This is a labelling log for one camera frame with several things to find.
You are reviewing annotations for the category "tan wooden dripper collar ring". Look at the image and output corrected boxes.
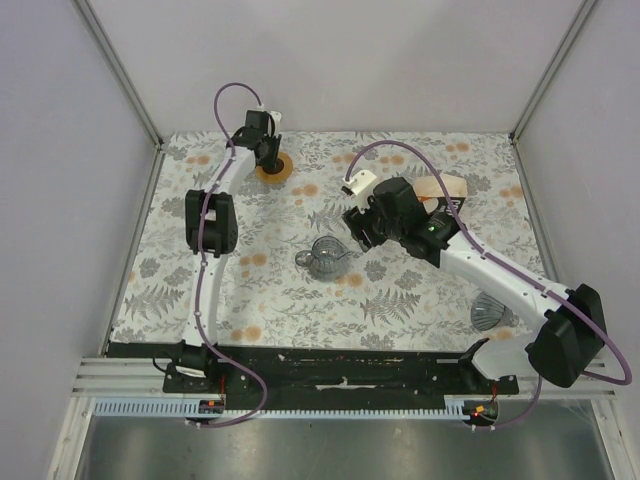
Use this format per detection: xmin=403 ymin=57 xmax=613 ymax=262
xmin=254 ymin=153 xmax=295 ymax=186

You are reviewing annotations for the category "orange black coffee filter box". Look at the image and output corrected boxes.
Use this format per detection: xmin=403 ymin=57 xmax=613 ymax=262
xmin=412 ymin=174 xmax=468 ymax=216

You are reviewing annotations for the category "clear glass coffee server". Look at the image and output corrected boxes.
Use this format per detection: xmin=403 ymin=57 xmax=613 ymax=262
xmin=295 ymin=236 xmax=351 ymax=282

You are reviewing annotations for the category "clear ribbed glass dripper cone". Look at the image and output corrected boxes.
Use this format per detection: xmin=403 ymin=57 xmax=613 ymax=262
xmin=470 ymin=292 xmax=518 ymax=331

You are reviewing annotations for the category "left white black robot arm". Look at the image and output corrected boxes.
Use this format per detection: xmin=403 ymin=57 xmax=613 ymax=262
xmin=163 ymin=110 xmax=288 ymax=393

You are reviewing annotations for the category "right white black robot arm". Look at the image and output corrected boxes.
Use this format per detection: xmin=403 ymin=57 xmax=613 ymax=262
xmin=342 ymin=170 xmax=606 ymax=394

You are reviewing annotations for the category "floral patterned table mat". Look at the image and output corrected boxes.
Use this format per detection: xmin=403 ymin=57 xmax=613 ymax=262
xmin=111 ymin=132 xmax=544 ymax=351

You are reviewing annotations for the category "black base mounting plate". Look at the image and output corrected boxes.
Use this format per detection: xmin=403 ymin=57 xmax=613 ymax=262
xmin=106 ymin=342 xmax=519 ymax=399

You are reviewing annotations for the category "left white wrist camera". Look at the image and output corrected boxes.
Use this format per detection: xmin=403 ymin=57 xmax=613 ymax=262
xmin=257 ymin=104 xmax=282 ymax=128

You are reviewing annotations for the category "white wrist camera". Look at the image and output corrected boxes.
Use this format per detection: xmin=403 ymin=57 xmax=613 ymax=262
xmin=257 ymin=104 xmax=282 ymax=128
xmin=341 ymin=170 xmax=378 ymax=197

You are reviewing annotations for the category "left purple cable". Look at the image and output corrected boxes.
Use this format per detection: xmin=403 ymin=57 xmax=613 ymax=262
xmin=182 ymin=82 xmax=269 ymax=432

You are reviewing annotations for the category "purple cable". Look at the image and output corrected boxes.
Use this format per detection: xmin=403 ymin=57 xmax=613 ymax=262
xmin=182 ymin=82 xmax=269 ymax=432
xmin=347 ymin=140 xmax=633 ymax=432

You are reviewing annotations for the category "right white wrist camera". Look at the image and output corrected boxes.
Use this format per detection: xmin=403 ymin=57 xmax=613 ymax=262
xmin=341 ymin=170 xmax=378 ymax=197

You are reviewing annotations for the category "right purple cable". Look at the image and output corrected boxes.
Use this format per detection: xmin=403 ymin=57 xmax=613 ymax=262
xmin=347 ymin=140 xmax=633 ymax=432

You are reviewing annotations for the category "white slotted cable duct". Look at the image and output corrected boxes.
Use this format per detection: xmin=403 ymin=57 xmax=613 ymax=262
xmin=94 ymin=397 xmax=499 ymax=420

